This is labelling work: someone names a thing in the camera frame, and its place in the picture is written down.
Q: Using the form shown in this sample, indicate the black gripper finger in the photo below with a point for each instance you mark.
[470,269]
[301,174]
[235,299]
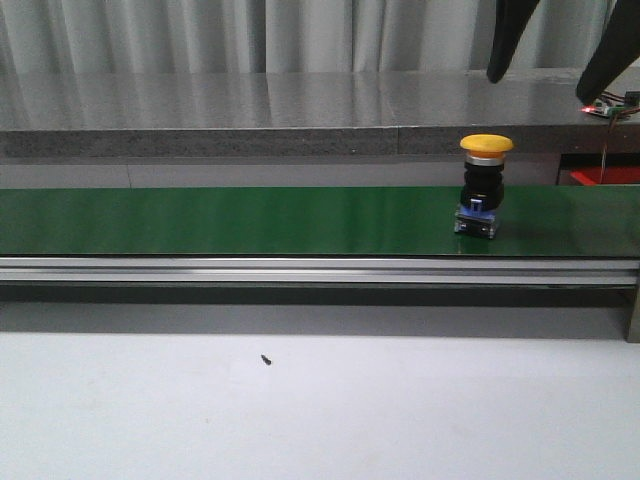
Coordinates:
[616,51]
[511,19]

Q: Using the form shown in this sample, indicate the yellow mushroom push button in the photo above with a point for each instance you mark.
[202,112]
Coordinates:
[483,190]

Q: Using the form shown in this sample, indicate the small green circuit board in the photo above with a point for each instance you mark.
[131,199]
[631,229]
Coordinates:
[606,108]

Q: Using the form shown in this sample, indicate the red plastic bin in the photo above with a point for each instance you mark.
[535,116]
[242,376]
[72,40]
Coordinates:
[617,175]

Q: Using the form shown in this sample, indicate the green conveyor belt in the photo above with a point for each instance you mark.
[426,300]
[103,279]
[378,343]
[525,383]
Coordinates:
[545,221]

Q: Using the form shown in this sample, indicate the grey stone counter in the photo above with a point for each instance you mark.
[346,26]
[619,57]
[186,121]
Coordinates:
[101,118]

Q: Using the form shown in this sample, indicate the white curtain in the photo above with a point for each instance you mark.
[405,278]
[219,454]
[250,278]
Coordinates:
[244,36]

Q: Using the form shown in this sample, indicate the aluminium conveyor frame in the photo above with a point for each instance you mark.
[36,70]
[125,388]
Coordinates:
[477,297]

